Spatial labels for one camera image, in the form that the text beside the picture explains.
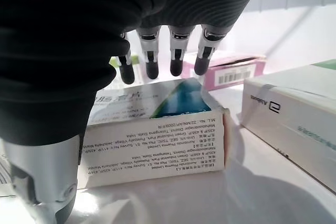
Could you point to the pink white medicine box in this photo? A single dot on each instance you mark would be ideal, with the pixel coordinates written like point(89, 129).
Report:
point(236, 74)

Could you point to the large green white medicine box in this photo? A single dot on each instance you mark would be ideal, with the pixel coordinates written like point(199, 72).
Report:
point(302, 108)

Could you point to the small green white medicine box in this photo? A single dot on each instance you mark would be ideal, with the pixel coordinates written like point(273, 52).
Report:
point(136, 60)

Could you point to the white blue medicine box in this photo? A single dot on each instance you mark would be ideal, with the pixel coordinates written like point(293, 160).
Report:
point(157, 150)

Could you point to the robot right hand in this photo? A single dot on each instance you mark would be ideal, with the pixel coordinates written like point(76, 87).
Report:
point(65, 51)

